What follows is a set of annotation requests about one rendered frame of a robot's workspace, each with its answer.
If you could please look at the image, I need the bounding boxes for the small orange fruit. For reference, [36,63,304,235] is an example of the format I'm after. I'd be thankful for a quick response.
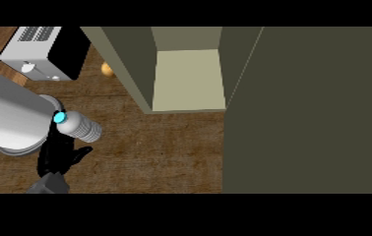
[100,61,116,78]

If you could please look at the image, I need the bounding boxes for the olive open cabinet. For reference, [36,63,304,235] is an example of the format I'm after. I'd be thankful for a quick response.
[78,26,265,115]

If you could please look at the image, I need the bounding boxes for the clear water bottle, cyan cap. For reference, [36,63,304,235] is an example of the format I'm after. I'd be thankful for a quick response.
[50,110,103,144]

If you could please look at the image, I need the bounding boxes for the dark grey cabinet door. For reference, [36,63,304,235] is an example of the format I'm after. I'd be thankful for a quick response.
[221,26,372,195]

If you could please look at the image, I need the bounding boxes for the silver and black toaster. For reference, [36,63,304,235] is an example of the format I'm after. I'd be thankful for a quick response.
[0,26,92,83]

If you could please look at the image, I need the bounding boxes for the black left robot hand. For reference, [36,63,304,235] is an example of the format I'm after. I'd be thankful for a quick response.
[36,109,94,179]

